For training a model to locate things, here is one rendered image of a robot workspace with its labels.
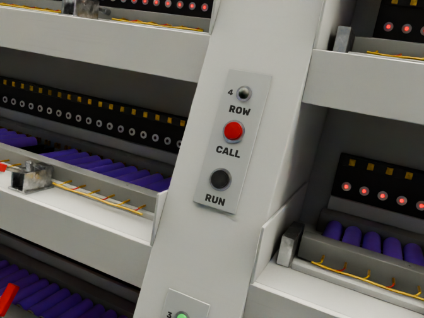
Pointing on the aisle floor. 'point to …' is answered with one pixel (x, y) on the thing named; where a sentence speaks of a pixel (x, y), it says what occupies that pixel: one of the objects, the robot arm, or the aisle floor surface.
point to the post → (182, 273)
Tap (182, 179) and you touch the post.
